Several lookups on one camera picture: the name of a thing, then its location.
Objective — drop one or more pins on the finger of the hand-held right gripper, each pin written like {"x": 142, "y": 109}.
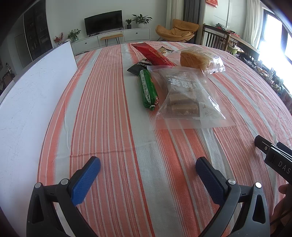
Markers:
{"x": 262, "y": 143}

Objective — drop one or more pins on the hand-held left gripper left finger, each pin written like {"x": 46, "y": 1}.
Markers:
{"x": 85, "y": 180}

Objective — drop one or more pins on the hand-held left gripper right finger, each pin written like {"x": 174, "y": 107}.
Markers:
{"x": 208, "y": 180}

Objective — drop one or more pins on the clear bag of brown cakes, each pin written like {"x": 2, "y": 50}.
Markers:
{"x": 187, "y": 95}

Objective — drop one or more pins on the white cardboard box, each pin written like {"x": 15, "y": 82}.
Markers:
{"x": 32, "y": 107}

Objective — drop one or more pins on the bagged bread loaf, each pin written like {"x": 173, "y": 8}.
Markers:
{"x": 196, "y": 59}

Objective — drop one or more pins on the green sausage packet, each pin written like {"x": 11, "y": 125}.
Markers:
{"x": 148, "y": 88}

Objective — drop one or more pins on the black snack packet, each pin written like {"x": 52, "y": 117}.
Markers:
{"x": 136, "y": 67}

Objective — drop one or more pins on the yellow printed snack packet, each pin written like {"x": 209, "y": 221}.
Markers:
{"x": 166, "y": 50}

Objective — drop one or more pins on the red snack packet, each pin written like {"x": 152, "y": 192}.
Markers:
{"x": 155, "y": 54}

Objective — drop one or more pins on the person's right hand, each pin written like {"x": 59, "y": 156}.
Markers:
{"x": 285, "y": 193}

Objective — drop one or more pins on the orange striped tablecloth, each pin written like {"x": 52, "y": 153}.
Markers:
{"x": 127, "y": 145}

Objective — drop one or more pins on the clutter of jars and bottles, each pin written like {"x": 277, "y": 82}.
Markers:
{"x": 271, "y": 75}

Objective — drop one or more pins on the window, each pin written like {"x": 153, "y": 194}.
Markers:
{"x": 276, "y": 41}

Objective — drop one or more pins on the wooden chair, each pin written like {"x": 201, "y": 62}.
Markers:
{"x": 214, "y": 37}

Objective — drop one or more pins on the white curtain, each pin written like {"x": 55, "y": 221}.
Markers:
{"x": 252, "y": 22}

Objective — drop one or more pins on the orange lounge chair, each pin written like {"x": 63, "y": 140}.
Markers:
{"x": 175, "y": 29}

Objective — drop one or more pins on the red flower bouquet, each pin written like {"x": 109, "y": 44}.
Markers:
{"x": 58, "y": 39}

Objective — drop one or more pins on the wooden stool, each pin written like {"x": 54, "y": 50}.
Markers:
{"x": 111, "y": 37}

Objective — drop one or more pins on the green flowering plant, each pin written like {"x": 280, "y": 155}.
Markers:
{"x": 74, "y": 35}

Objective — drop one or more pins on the grey curtain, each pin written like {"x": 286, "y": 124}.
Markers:
{"x": 191, "y": 10}

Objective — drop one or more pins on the white television cabinet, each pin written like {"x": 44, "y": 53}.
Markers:
{"x": 136, "y": 35}

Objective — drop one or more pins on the dark display cabinet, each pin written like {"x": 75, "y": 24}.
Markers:
{"x": 37, "y": 32}

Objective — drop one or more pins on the black television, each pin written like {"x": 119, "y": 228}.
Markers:
{"x": 103, "y": 21}

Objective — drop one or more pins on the small potted plant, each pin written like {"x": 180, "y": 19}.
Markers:
{"x": 129, "y": 24}

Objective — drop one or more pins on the large potted plant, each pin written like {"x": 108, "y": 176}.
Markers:
{"x": 141, "y": 20}

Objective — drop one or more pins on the red wall hanging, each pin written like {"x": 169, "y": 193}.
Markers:
{"x": 211, "y": 1}

